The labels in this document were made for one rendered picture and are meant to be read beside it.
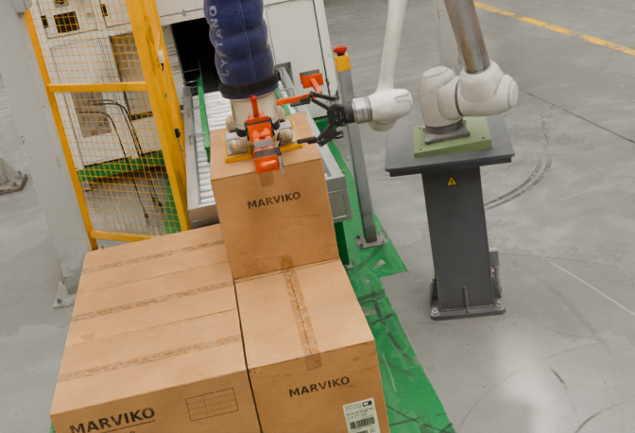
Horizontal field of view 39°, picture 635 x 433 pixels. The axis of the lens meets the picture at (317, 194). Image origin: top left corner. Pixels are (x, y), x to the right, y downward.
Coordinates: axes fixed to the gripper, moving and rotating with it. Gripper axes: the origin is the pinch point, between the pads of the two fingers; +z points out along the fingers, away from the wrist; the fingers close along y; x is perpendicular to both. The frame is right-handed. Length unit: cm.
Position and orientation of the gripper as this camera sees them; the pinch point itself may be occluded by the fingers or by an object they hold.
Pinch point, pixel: (296, 123)
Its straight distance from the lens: 313.1
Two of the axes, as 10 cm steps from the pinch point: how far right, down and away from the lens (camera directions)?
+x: -1.3, -3.5, 9.3
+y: 1.7, 9.2, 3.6
